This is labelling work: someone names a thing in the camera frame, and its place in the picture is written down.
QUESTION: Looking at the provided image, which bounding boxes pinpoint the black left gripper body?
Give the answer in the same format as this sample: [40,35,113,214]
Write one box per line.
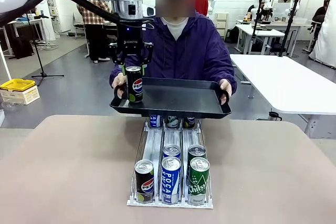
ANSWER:
[117,19,146,55]

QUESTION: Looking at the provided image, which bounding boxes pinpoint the black Pepsi can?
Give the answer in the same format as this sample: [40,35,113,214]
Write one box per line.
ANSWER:
[134,159,155,203]
[183,116,196,130]
[125,66,144,103]

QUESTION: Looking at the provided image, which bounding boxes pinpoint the black plastic serving tray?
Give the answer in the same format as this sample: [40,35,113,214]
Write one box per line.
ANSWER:
[109,77,232,120]

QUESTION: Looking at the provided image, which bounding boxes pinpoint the person's right forearm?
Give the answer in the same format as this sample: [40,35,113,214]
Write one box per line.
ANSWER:
[109,62,127,88]

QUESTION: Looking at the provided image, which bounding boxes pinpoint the person's left forearm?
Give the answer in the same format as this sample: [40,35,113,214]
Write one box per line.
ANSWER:
[216,63,238,95]

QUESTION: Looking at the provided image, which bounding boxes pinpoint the person in plaid shirt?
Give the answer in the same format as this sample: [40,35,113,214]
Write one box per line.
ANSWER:
[76,0,112,64]

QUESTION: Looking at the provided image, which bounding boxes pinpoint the person in purple jacket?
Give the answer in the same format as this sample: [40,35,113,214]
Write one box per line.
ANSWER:
[109,0,238,96]

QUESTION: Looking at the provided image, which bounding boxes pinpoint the seated person in black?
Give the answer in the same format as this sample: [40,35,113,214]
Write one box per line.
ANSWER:
[311,0,332,35]

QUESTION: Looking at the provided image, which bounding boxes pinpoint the person's right hand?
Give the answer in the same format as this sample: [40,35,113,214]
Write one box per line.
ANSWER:
[111,73,129,99]

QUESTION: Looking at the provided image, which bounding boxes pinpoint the person's left hand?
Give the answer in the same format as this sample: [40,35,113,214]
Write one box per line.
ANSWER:
[218,79,233,105]

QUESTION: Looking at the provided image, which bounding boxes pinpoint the blue Pocari Sweat can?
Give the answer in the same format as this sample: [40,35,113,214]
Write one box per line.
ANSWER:
[149,115,161,128]
[161,156,182,205]
[162,144,181,161]

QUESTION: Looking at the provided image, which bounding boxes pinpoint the black tripod stand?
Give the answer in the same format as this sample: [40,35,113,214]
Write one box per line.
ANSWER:
[25,13,65,87]

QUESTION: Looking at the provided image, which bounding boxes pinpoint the white drawer cart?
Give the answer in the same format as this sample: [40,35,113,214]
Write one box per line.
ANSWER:
[214,12,230,41]

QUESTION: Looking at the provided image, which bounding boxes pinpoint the white can dispenser rack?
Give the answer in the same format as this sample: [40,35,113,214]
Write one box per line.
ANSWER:
[127,119,214,210]

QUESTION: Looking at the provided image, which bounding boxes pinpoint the cluttered white side table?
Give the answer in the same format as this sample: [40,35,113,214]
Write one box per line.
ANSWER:
[7,16,50,58]

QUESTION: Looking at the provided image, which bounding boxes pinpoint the black box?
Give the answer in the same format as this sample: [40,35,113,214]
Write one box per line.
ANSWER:
[12,35,35,59]

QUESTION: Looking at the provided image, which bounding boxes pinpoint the white plastic crate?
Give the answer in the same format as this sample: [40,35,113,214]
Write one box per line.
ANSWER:
[0,85,41,105]

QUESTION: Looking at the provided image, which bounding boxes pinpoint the yellow plastic crate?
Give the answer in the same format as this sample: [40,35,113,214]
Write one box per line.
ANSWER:
[0,78,36,91]

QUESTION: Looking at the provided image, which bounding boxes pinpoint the white background desk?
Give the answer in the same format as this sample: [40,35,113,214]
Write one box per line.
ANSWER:
[265,20,314,51]
[235,24,286,55]

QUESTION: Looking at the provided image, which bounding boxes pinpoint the clear plastic container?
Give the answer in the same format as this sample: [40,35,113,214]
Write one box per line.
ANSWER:
[1,99,24,112]

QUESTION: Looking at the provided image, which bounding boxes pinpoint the white background robot arms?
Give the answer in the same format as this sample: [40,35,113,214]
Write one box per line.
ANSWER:
[246,0,275,23]

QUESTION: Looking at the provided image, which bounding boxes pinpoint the large white table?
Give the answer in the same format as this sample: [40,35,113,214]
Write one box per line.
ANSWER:
[229,54,336,140]

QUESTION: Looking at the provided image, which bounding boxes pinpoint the white curtain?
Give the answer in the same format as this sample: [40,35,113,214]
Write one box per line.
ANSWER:
[309,0,336,69]

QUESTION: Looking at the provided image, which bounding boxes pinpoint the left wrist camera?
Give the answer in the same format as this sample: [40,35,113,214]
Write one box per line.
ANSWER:
[143,5,156,17]

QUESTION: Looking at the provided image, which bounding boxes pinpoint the white floor cables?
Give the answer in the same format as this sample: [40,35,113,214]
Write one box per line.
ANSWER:
[33,39,59,51]

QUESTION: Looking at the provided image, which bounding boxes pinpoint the black corrugated cable conduit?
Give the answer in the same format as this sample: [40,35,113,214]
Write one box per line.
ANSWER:
[0,0,121,28]

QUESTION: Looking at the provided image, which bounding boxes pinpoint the black camera pole stand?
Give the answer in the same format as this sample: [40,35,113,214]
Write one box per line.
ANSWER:
[251,0,265,55]
[278,0,302,57]

